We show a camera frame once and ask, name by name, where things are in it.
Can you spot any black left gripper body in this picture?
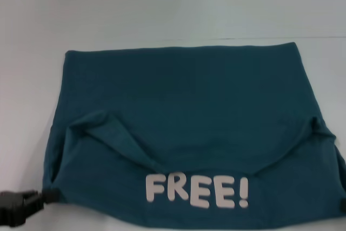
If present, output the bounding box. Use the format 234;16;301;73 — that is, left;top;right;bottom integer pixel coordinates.
0;190;44;227

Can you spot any teal blue shirt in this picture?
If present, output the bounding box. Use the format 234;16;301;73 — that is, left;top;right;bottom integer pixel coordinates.
42;42;346;231

